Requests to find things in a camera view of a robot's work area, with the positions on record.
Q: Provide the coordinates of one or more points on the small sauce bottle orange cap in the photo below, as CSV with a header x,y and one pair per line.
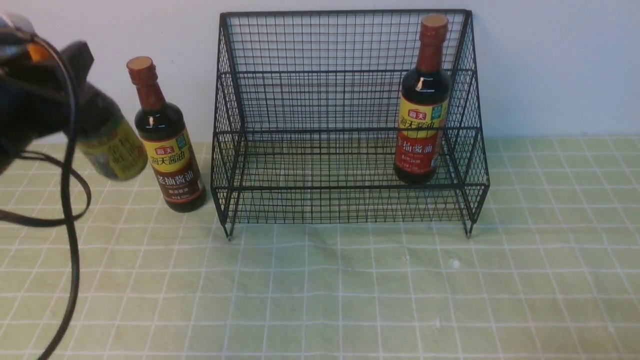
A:
x,y
105,137

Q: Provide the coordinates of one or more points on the black wire mesh shelf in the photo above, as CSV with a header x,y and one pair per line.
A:
x,y
306,114

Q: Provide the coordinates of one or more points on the green checkered tablecloth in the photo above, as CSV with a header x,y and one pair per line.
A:
x,y
551,272

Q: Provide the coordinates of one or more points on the dark soy sauce bottle brown label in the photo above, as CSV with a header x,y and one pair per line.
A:
x,y
162,129

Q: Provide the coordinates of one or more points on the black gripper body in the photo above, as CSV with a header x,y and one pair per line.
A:
x,y
34,91

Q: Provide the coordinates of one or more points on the soy sauce bottle red label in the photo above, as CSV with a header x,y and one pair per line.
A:
x,y
423,106

